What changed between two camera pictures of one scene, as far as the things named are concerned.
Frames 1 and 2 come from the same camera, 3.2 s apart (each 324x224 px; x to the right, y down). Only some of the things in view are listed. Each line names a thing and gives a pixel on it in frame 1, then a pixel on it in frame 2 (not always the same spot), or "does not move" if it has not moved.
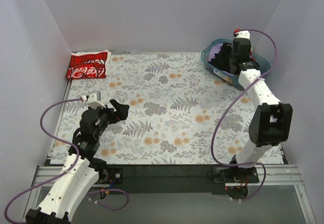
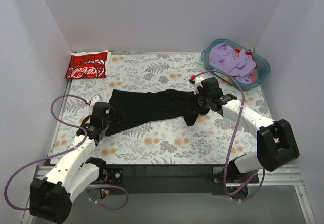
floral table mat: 180,113 does not move
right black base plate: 231,175 does not move
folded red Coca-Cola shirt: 88,64 does not move
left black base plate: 111,175 does not move
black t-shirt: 221,59 -> 130,108
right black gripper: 226,54 -> 196,102
